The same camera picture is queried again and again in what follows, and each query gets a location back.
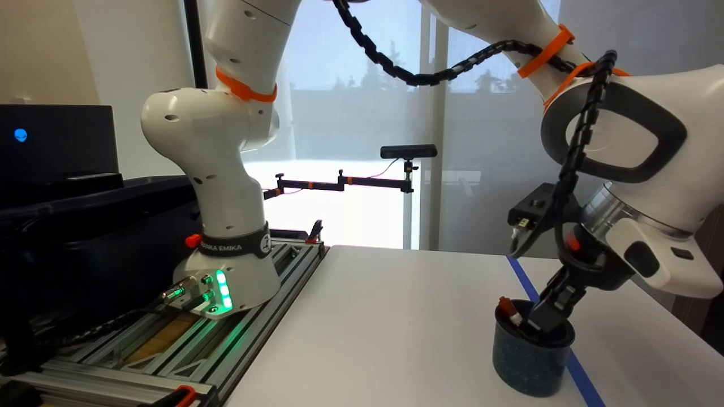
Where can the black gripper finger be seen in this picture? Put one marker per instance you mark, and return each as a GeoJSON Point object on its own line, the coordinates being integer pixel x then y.
{"type": "Point", "coordinates": [570, 297]}
{"type": "Point", "coordinates": [545, 311]}

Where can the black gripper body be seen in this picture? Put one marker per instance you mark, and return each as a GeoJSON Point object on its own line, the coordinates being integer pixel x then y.
{"type": "Point", "coordinates": [595, 263]}

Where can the white marker with red cap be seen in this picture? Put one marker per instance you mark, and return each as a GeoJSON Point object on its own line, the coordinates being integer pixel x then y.
{"type": "Point", "coordinates": [510, 307]}

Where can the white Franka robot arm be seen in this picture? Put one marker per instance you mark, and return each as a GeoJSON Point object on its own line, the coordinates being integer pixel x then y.
{"type": "Point", "coordinates": [217, 149]}

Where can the dark green enamel mug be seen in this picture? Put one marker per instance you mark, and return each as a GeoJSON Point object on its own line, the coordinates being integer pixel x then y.
{"type": "Point", "coordinates": [528, 363]}

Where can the long blue tape strip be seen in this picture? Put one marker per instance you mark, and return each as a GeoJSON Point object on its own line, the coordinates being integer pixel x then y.
{"type": "Point", "coordinates": [584, 381]}

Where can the large black plastic case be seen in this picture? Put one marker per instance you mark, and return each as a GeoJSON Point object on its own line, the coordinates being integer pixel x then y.
{"type": "Point", "coordinates": [91, 250]}

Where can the black box with blue light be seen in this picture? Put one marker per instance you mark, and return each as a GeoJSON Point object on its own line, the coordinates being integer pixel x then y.
{"type": "Point", "coordinates": [52, 144]}

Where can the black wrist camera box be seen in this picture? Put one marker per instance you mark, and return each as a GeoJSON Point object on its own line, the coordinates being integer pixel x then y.
{"type": "Point", "coordinates": [540, 211]}

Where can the black stereo camera bar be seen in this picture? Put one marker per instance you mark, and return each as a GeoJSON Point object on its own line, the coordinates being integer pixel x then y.
{"type": "Point", "coordinates": [407, 149]}

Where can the aluminium extrusion base frame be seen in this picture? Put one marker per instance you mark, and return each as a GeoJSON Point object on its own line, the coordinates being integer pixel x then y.
{"type": "Point", "coordinates": [189, 353]}

